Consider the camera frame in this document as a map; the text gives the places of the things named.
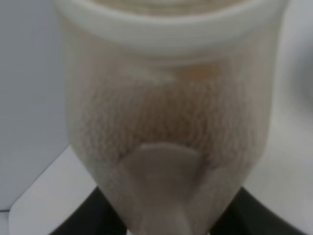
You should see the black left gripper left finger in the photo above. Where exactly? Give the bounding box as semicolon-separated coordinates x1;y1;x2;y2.
51;188;127;235

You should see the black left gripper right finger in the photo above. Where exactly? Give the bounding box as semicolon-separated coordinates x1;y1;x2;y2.
209;187;304;235

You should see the clear plastic drink bottle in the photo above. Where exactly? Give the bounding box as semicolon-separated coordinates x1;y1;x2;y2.
55;0;288;235

